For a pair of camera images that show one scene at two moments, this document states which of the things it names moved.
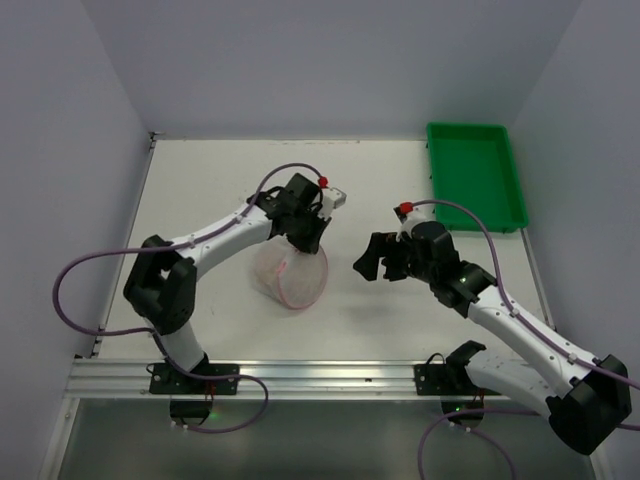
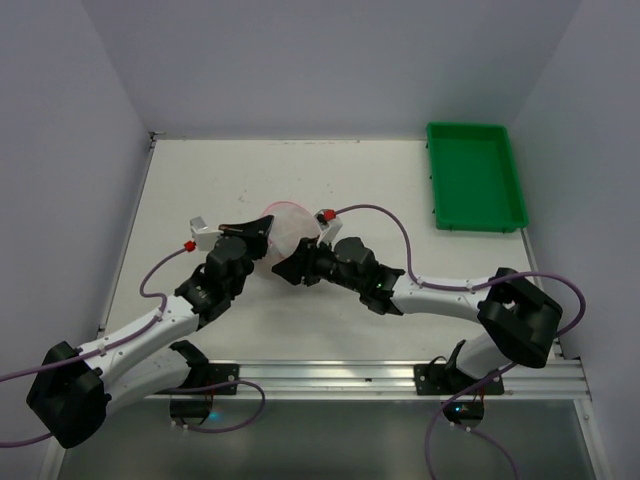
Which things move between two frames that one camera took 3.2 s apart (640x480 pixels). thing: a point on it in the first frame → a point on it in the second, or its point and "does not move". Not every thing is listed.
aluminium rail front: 265,380 does not move
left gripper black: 310,233 → 240,231
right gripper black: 395,258 → 305,260
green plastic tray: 473,166 does not move
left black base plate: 165,379 does not move
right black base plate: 446,380 does not move
